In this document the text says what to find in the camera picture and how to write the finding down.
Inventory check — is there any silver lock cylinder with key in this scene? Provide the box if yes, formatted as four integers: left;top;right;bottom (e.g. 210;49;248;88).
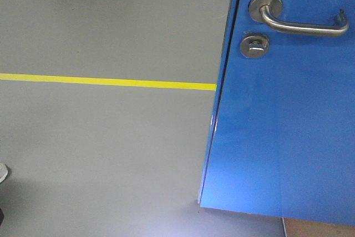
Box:
240;33;270;59

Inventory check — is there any wooden platform base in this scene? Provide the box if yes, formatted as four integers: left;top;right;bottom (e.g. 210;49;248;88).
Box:
283;218;355;237

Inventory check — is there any silver door lever handle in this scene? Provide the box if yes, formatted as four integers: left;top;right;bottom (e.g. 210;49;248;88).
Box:
248;0;350;37

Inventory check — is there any blue door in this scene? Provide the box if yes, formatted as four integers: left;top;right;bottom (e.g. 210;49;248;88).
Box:
199;0;354;226

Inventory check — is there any white shoe lower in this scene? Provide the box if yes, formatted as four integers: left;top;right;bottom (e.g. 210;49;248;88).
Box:
0;163;8;183

